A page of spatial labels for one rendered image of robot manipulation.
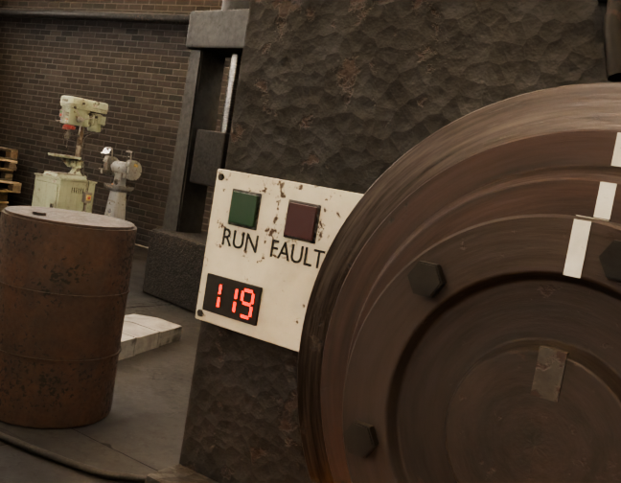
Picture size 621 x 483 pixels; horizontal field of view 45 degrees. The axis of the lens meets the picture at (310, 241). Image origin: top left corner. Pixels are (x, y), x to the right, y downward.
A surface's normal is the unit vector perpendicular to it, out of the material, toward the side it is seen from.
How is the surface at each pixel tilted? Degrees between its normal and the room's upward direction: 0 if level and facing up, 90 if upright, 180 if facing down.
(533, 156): 90
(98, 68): 90
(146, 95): 90
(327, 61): 90
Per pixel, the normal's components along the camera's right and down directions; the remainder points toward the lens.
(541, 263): -0.55, -0.01
